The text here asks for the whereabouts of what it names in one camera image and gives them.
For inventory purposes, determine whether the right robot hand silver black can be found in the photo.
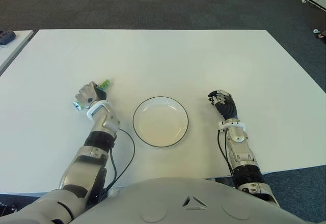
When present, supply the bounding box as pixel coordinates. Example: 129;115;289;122
207;89;239;121

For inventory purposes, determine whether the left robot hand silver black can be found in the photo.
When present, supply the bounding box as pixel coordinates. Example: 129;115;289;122
75;81;107;109

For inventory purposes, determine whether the green white toothpaste tube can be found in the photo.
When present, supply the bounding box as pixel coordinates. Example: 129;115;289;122
73;78;113;112

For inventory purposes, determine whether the white plate with black rim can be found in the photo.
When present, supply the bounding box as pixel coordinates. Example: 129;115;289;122
132;96;189;148

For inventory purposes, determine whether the white side table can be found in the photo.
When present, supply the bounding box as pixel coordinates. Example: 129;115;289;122
0;30;34;76

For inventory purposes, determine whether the dark controller device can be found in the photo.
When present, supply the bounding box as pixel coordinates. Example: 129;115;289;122
0;30;16;46

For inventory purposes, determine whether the grey robot torso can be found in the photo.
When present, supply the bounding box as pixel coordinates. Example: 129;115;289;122
68;177;326;224

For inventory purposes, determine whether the black base equipment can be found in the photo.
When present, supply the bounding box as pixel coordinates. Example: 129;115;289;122
0;201;18;213

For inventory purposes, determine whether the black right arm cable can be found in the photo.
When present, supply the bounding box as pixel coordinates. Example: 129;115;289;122
218;130;237;181

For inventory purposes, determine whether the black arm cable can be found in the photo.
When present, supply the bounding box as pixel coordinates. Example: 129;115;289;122
218;130;237;181
101;128;135;197

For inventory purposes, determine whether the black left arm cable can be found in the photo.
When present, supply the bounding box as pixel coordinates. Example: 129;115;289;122
101;128;135;197

